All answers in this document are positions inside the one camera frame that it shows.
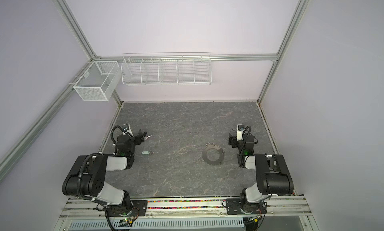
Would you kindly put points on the white mesh box basket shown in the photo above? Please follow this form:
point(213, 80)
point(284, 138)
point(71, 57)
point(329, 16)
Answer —
point(99, 81)

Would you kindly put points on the white slotted cable duct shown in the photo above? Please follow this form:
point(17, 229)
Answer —
point(158, 224)

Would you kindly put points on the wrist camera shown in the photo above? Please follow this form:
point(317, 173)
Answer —
point(240, 130)
point(127, 130)

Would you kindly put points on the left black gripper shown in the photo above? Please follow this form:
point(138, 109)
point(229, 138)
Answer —
point(140, 137)

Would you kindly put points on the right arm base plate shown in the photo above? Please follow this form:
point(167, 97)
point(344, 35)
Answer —
point(236, 206)

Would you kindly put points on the long white wire basket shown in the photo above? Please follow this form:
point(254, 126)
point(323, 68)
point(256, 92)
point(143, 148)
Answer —
point(187, 68)

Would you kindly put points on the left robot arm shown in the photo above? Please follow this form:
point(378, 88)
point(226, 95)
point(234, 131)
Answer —
point(87, 177)

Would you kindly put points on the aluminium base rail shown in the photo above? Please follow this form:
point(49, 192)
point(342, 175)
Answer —
point(213, 207)

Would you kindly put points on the metal ring disc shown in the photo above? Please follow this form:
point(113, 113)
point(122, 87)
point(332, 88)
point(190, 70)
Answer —
point(213, 154)

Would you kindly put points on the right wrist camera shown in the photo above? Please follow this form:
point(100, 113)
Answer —
point(240, 130)

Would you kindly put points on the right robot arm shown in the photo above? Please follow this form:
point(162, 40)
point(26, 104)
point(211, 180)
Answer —
point(272, 175)

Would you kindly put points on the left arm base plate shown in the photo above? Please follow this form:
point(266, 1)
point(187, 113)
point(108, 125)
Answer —
point(137, 208)

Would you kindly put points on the aluminium frame profiles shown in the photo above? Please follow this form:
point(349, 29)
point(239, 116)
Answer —
point(10, 160)

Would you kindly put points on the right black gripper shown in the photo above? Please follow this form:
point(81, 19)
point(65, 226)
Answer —
point(233, 140)

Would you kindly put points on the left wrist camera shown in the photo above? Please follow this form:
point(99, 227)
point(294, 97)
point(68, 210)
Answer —
point(127, 130)

